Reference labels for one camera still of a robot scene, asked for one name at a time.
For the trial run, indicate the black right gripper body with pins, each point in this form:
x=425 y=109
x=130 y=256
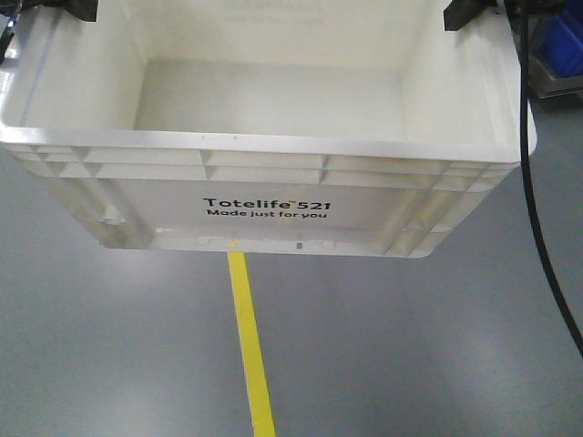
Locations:
x=542 y=7

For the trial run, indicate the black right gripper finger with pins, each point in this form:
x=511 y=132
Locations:
x=459 y=13

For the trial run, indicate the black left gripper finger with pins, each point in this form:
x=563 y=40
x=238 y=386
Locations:
x=84 y=10

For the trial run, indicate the white Totelife plastic crate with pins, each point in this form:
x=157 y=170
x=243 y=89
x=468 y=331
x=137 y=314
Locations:
x=335 y=128

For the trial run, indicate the blue bin upper right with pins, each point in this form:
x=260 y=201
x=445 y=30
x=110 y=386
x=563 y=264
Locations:
x=559 y=44

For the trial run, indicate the metal shelving racks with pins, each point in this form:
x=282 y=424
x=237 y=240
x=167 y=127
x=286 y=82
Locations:
x=543 y=81

